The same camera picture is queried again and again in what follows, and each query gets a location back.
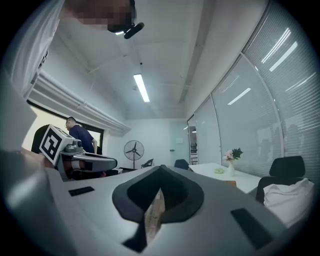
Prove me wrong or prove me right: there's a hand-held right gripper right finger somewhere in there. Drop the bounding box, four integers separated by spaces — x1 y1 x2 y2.
149 164 289 256

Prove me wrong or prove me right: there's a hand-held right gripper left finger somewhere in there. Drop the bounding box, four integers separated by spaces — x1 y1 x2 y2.
46 164 163 256

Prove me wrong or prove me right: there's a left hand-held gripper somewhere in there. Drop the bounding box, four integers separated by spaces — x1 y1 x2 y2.
39 124 118 181

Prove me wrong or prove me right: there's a person's left forearm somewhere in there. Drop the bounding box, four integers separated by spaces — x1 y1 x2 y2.
21 146 55 170

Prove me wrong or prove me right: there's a black standing fan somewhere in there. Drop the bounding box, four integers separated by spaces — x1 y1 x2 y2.
123 139 145 171

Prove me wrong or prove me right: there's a black folding chair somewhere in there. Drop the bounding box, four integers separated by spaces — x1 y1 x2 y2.
140 158 155 170

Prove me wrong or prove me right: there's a white table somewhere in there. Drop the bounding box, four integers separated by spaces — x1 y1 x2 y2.
188 162 262 195

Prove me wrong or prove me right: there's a white vase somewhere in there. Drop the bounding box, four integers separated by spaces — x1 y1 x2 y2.
226 159 236 178

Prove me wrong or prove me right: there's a dark blue chair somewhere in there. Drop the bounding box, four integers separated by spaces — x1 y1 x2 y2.
173 158 191 171

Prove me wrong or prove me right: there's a pink flower bouquet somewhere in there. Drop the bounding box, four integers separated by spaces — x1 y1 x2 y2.
222 147 244 162

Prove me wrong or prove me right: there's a long ceiling light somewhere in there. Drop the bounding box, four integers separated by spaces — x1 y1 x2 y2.
132 73 151 103

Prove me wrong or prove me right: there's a black office chair with headrest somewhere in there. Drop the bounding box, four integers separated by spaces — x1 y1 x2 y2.
255 155 311 205

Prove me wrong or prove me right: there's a person's white shirt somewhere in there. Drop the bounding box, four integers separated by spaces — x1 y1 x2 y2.
0 0 76 256

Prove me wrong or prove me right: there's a person's head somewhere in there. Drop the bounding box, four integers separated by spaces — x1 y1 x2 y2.
59 0 137 33

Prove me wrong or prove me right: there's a white ceiling duct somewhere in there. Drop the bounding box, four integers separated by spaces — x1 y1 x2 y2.
31 71 131 137

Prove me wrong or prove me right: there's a black head-worn camera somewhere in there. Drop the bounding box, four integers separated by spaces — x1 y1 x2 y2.
114 21 145 40

